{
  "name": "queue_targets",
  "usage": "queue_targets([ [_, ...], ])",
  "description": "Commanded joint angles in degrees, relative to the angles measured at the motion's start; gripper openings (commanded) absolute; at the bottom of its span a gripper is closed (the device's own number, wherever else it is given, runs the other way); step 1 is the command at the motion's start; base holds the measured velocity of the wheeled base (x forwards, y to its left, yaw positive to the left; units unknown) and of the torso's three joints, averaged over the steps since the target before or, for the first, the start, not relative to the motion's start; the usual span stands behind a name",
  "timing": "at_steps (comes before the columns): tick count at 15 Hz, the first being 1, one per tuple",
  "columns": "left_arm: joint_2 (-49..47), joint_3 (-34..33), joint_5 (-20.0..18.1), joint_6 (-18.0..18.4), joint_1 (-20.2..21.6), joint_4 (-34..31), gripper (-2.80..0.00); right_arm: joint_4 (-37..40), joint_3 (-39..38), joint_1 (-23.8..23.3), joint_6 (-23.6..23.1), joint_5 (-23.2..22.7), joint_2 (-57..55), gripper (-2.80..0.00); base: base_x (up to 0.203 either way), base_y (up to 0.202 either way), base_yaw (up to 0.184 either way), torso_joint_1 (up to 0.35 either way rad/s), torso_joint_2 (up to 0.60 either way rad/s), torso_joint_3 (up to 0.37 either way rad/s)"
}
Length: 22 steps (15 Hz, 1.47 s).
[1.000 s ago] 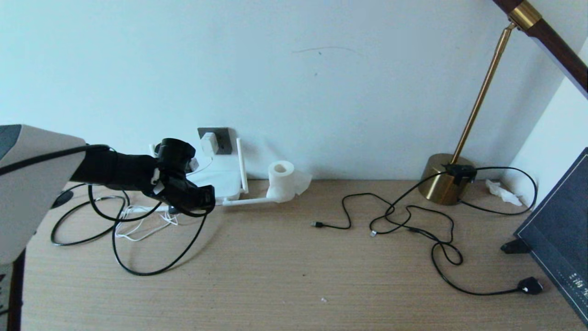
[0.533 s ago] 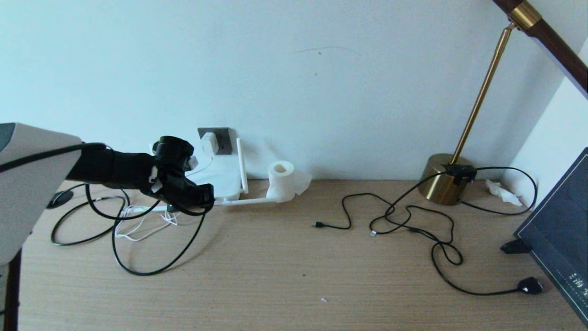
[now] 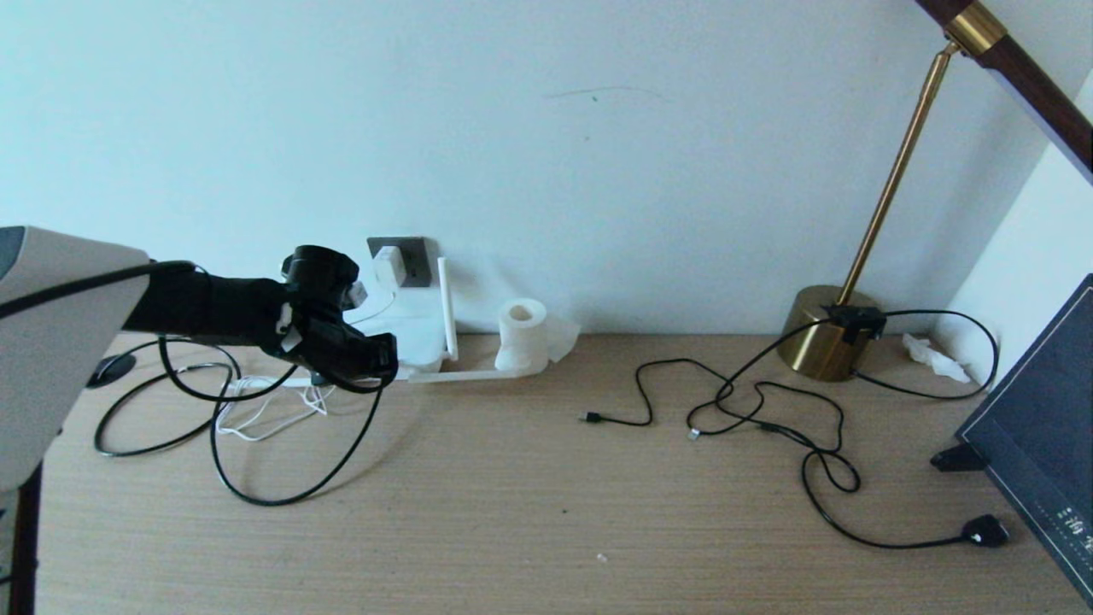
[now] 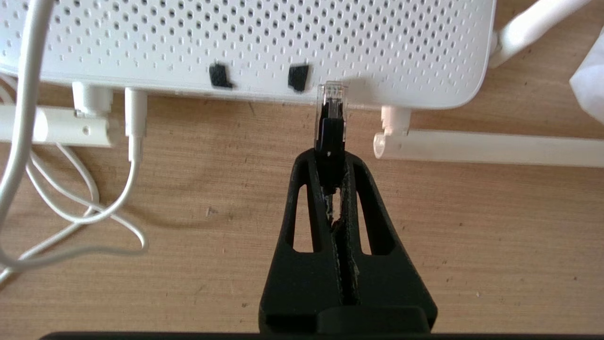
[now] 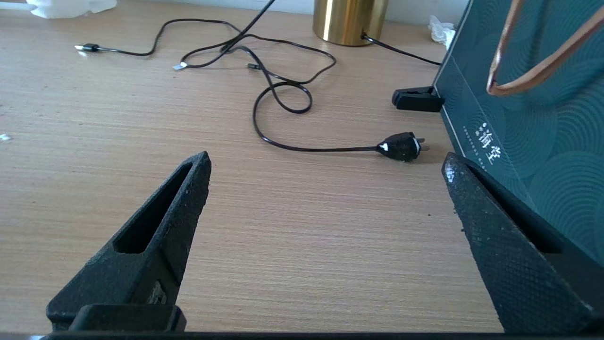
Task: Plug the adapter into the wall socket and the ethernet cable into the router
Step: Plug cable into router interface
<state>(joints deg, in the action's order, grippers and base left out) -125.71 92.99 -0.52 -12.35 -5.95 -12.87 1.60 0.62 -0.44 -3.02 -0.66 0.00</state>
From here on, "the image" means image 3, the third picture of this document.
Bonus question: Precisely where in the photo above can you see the black ethernet cable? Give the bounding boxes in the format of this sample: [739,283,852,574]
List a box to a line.
[94,363,387,507]

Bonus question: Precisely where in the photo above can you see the white router with antennas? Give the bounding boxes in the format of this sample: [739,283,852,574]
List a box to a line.
[226,256,517,390]

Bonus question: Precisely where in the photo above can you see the white toilet paper roll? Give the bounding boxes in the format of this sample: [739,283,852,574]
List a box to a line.
[494,298,582,378]

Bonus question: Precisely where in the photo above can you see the brass desk lamp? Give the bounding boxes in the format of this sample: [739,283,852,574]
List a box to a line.
[779,0,1093,383]

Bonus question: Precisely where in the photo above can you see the crumpled white tissue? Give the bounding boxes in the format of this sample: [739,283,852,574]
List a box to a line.
[903,334,973,384]

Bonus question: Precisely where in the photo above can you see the grey wall socket plate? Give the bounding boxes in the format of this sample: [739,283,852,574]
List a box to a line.
[367,237,430,288]

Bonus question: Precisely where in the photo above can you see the thin white adapter cable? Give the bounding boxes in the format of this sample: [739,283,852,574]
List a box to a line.
[213,290,399,442]

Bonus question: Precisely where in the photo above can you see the black braided left wrist cable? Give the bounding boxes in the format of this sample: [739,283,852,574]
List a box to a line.
[159,337,385,402]

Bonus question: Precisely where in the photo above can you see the thin black usb cable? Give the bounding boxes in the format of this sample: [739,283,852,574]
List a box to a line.
[579,357,862,495]

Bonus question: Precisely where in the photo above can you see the black round disc with cable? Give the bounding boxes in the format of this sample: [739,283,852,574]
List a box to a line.
[88,354,137,388]

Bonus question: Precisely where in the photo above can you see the black cables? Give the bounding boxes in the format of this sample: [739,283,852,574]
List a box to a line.
[686,307,1010,549]

